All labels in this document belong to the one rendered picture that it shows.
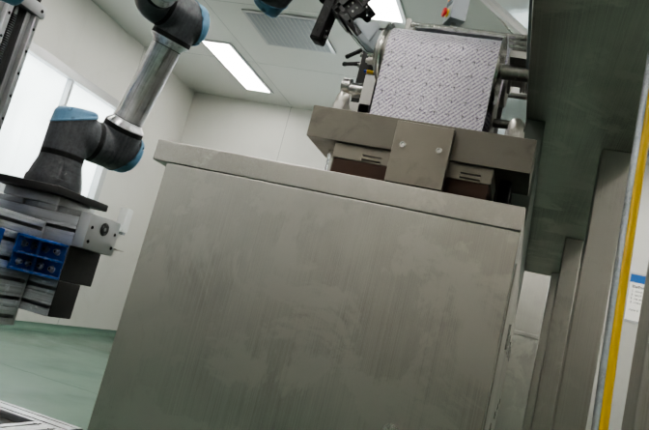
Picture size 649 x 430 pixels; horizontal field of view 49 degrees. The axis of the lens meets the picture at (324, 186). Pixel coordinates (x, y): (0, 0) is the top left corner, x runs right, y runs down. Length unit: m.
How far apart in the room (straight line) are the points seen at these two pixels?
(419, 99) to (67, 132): 0.97
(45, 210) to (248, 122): 6.04
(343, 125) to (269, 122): 6.51
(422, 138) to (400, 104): 0.27
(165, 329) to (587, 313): 0.82
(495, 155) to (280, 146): 6.49
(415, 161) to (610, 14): 0.39
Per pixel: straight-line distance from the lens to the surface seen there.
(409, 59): 1.53
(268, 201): 1.22
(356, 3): 1.68
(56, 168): 1.99
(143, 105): 2.07
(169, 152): 1.32
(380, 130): 1.27
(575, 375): 1.52
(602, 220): 1.56
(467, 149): 1.24
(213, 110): 8.09
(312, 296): 1.17
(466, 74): 1.51
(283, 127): 7.73
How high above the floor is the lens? 0.65
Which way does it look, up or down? 11 degrees up
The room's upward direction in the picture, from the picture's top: 14 degrees clockwise
